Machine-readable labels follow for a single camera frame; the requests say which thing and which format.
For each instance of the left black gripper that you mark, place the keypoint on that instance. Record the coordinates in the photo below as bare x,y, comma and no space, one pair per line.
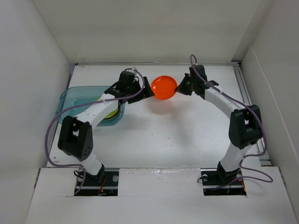
147,93

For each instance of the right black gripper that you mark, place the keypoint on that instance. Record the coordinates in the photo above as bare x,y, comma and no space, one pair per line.
182,88

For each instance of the orange plate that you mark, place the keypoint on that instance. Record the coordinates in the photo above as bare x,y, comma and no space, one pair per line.
164,87

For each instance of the lime green plate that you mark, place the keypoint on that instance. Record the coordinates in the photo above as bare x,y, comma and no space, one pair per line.
113,114

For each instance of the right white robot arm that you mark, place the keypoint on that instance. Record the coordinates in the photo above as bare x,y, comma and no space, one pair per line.
245,125

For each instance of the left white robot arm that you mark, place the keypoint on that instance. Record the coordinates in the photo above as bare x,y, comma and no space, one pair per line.
76,135

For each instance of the blue transparent plastic bin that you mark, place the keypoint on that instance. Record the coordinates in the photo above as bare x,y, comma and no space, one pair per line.
84,94

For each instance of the aluminium rail right side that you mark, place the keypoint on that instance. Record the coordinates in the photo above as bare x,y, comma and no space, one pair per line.
262,143

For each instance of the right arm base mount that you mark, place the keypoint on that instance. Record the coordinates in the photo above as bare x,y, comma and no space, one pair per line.
216,185

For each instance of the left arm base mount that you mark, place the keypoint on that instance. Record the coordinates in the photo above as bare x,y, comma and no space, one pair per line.
108,187

